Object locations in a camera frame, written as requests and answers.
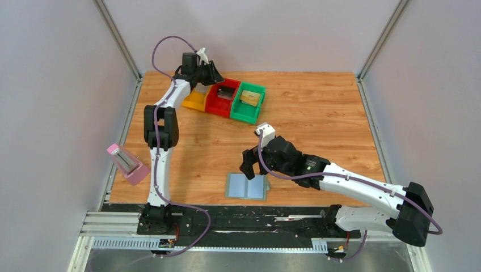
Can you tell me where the teal card holder wallet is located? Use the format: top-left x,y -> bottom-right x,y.
225,173 -> 270,201

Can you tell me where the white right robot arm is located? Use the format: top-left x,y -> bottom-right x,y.
239,136 -> 443,247

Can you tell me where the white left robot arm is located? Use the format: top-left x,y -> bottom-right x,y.
138,50 -> 224,234

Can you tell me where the black VIP card stack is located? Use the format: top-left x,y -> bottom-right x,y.
217,86 -> 236,100

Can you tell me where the gold VIP card stack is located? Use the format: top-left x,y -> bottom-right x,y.
239,90 -> 261,107

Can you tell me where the yellow plastic bin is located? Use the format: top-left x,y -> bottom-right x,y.
182,84 -> 210,112

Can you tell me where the red plastic bin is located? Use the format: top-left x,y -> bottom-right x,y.
205,78 -> 241,118

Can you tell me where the green plastic bin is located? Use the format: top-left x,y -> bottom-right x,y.
230,82 -> 266,124

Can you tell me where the pink metronome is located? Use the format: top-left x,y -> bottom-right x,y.
107,143 -> 150,186

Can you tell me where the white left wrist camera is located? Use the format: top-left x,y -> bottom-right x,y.
196,47 -> 209,65

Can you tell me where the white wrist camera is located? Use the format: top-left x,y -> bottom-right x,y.
254,122 -> 276,148
196,47 -> 209,65

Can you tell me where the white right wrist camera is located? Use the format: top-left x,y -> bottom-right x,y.
254,122 -> 276,148

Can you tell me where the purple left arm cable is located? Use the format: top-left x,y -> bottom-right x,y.
151,35 -> 212,260

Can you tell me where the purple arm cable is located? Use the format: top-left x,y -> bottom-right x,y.
151,35 -> 212,260
257,130 -> 443,263

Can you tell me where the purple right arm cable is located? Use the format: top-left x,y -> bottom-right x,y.
257,130 -> 443,263

